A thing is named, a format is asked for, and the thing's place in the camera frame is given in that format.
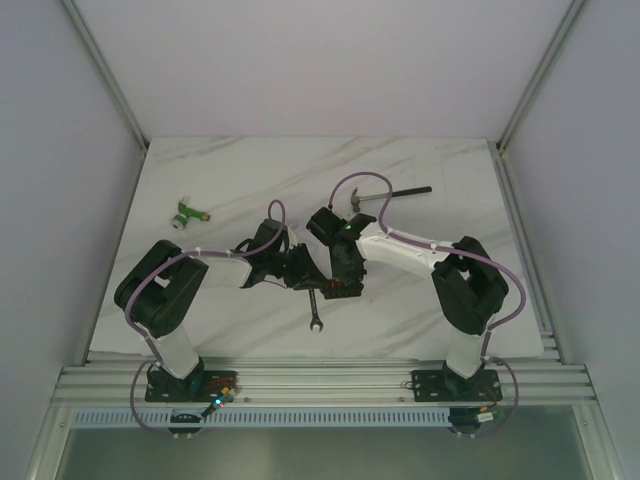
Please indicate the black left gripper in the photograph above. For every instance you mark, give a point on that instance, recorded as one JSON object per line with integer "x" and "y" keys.
{"x": 300, "y": 265}

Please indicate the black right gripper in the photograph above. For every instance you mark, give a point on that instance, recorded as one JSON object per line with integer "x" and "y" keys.
{"x": 337, "y": 272}

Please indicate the black fuse box base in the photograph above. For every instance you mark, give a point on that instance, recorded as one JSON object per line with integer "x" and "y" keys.
{"x": 335, "y": 289}

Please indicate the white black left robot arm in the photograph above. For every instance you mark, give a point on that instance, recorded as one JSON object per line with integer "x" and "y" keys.
{"x": 157, "y": 293}

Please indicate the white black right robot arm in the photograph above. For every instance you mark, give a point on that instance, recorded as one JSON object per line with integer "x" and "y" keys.
{"x": 469, "y": 287}

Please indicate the silver open-end wrench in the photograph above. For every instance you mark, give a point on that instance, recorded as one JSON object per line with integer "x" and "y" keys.
{"x": 316, "y": 325}

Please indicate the green white connector plug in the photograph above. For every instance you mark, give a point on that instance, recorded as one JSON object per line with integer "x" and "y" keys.
{"x": 185, "y": 213}

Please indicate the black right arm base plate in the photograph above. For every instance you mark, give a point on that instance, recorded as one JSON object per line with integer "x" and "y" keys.
{"x": 430, "y": 386}

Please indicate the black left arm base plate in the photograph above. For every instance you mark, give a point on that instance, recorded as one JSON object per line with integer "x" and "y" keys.
{"x": 198, "y": 387}

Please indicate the white slotted cable duct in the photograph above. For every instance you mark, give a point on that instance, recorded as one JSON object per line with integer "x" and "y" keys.
{"x": 264, "y": 417}

